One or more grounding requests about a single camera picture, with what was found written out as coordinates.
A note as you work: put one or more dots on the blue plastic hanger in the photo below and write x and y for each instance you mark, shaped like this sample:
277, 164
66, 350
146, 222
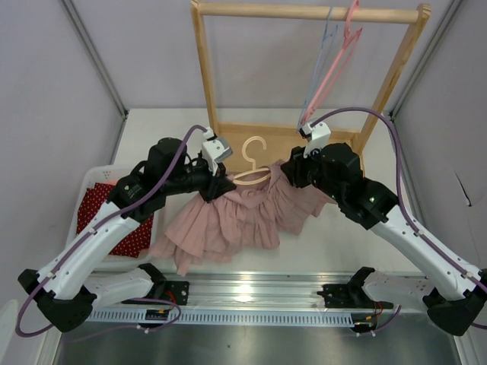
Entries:
318, 67

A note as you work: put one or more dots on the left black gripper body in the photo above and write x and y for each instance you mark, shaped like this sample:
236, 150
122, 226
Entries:
196, 178

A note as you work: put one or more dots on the aluminium mounting rail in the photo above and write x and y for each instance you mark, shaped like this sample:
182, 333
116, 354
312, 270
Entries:
247, 299

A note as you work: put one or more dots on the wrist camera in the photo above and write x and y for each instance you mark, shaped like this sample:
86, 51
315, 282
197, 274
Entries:
317, 135
214, 150

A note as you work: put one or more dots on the red polka dot cloth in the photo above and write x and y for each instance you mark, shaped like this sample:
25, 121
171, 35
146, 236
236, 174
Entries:
133, 245

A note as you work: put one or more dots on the white plastic basket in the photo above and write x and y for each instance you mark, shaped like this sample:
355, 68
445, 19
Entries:
112, 263

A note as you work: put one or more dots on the wooden clothes rack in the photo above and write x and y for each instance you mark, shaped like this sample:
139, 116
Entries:
257, 59

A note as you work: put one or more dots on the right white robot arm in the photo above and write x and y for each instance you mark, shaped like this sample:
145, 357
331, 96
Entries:
452, 291

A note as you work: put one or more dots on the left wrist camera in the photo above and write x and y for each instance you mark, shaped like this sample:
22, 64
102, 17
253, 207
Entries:
214, 150

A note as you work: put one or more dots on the pink plastic hanger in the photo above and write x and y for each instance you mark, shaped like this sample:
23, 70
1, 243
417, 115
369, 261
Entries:
331, 75

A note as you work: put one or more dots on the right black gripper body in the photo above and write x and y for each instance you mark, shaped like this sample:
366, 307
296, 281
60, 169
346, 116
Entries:
309, 170

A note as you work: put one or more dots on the pink skirt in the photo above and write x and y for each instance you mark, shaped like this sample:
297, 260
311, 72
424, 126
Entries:
249, 216

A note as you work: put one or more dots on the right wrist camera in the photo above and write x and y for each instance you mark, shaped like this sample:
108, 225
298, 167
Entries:
317, 135

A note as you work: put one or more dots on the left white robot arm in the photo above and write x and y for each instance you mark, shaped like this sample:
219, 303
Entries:
65, 292

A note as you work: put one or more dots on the beige plastic hanger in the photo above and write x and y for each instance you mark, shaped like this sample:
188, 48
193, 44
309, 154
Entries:
239, 178

